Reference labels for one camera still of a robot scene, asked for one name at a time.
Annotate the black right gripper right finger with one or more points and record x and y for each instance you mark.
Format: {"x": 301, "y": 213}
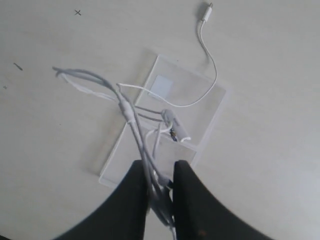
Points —
{"x": 198, "y": 215}

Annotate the clear plastic storage case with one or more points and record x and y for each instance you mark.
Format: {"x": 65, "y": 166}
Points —
{"x": 178, "y": 108}

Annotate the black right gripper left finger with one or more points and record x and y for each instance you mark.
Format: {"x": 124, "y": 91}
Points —
{"x": 122, "y": 216}

